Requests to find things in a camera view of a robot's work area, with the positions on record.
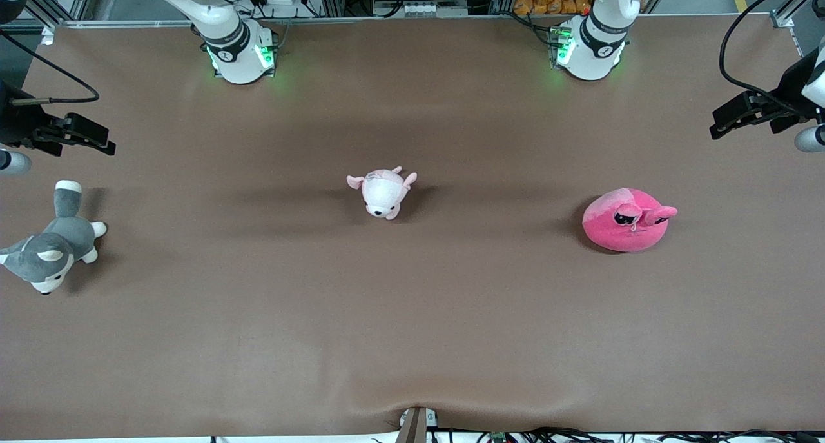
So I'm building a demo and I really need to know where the hot pink round plush toy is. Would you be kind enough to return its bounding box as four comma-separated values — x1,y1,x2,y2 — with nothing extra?
582,188,679,253

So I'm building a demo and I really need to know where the grey white husky plush toy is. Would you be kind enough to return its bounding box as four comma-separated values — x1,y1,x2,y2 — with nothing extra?
0,180,108,295

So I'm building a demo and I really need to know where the light pink small plush toy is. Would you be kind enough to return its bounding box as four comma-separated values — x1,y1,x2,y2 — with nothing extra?
346,166,418,221

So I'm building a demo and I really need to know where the brown table cover mat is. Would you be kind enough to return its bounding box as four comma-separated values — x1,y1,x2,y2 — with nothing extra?
0,14,825,441

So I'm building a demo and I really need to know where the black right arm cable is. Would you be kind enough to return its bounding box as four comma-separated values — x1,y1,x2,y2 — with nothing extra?
0,29,101,104

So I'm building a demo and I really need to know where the aluminium profile post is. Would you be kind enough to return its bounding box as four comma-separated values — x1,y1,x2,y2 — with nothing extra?
770,0,825,28

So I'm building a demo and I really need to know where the aluminium profile frame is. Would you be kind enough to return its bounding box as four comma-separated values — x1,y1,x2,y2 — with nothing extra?
29,0,97,25

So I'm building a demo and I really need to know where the black arm base cable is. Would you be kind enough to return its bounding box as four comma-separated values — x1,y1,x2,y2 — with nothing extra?
509,10,565,47

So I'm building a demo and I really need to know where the aluminium table edge rail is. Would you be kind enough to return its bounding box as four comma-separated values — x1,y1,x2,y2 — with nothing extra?
55,15,561,30

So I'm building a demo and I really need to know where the black floor cable bundle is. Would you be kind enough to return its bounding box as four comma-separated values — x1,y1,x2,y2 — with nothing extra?
445,426,825,443

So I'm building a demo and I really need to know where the camera mount post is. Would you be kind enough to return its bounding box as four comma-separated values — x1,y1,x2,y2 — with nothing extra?
395,406,440,443

